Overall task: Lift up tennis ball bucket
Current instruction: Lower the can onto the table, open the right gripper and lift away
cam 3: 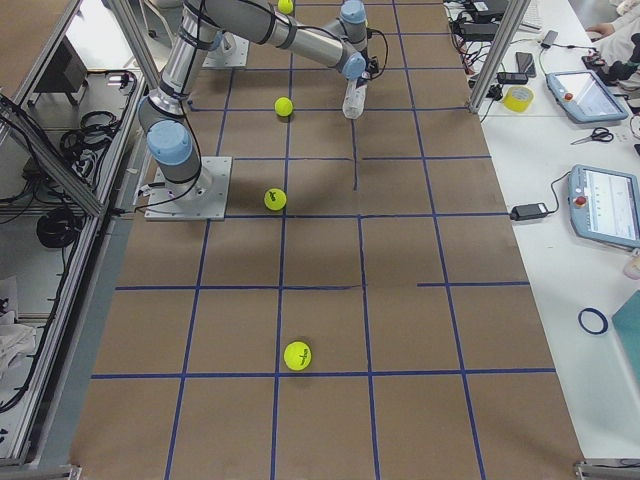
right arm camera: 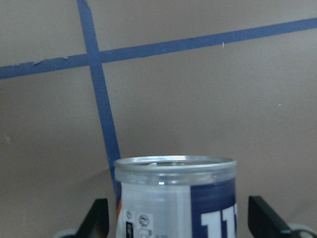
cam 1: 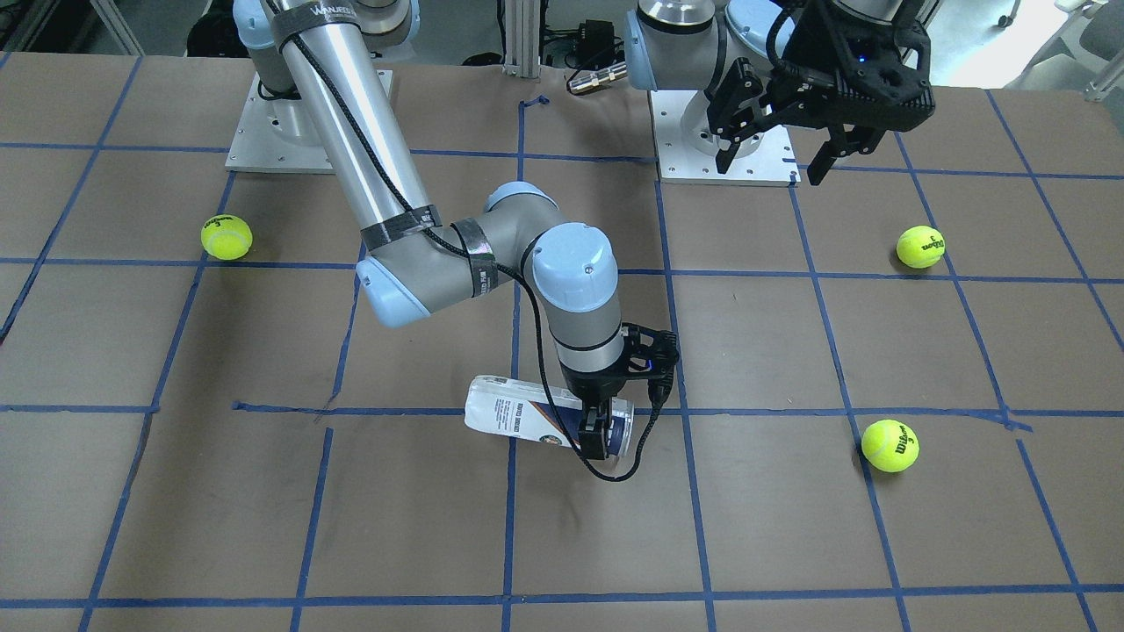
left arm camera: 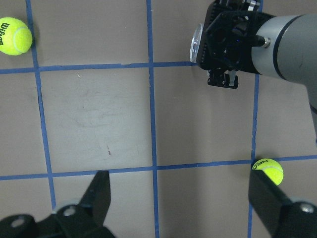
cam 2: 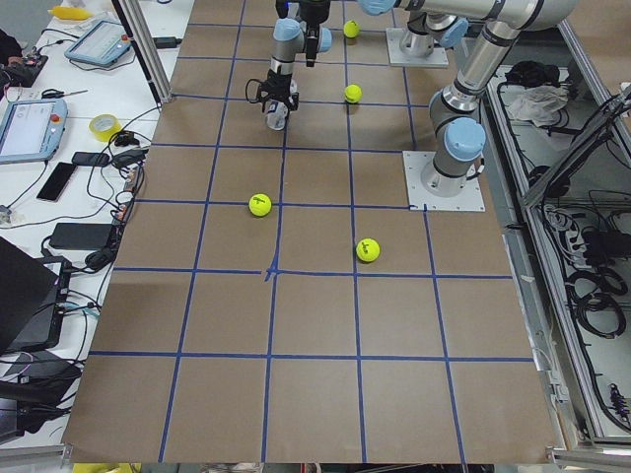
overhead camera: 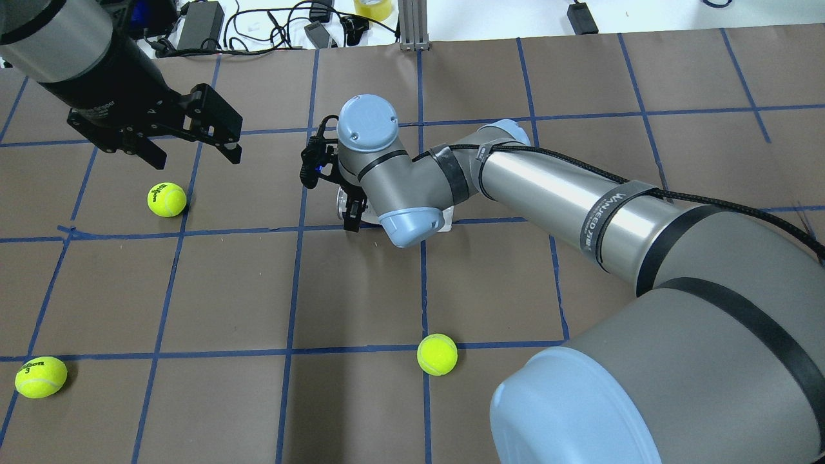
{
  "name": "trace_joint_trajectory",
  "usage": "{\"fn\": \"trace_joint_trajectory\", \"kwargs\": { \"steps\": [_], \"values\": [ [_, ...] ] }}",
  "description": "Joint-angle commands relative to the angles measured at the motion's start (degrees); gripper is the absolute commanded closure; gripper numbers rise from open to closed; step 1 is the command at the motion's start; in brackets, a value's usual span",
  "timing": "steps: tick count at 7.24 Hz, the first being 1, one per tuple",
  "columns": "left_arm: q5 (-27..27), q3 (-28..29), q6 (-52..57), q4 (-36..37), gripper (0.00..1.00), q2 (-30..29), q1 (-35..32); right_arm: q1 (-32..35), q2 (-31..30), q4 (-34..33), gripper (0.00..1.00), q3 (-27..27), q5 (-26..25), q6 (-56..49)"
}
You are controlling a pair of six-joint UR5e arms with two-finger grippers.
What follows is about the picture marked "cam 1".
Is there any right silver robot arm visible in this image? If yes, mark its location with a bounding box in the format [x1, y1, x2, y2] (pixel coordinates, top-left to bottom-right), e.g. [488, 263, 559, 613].
[233, 1, 678, 464]

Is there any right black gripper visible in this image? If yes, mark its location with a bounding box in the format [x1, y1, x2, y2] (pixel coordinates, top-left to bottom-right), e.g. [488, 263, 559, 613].
[562, 323, 680, 461]

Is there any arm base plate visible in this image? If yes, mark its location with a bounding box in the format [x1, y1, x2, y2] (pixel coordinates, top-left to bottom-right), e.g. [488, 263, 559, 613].
[650, 88, 803, 188]
[225, 75, 334, 175]

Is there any tennis ball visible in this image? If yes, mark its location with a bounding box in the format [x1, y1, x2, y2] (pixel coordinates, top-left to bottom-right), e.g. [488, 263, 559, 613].
[861, 419, 921, 473]
[200, 213, 253, 261]

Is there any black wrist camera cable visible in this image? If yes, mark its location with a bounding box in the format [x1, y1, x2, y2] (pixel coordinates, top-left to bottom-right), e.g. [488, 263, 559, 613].
[268, 0, 677, 482]

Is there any clear tennis ball can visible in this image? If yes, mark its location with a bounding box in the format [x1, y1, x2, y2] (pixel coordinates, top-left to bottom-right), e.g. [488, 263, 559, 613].
[465, 376, 583, 446]

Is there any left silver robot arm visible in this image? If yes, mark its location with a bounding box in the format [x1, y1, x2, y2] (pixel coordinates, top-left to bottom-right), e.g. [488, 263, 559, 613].
[625, 1, 935, 186]

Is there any tennis ball base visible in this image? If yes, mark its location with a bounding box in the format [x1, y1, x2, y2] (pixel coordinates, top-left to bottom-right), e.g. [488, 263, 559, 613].
[895, 226, 945, 269]

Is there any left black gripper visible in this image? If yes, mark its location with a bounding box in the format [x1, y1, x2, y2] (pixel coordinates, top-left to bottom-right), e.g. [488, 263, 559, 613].
[707, 1, 936, 186]

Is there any aluminium frame post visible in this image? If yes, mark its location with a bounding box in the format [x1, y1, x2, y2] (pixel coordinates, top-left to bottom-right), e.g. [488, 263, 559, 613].
[501, 0, 543, 83]

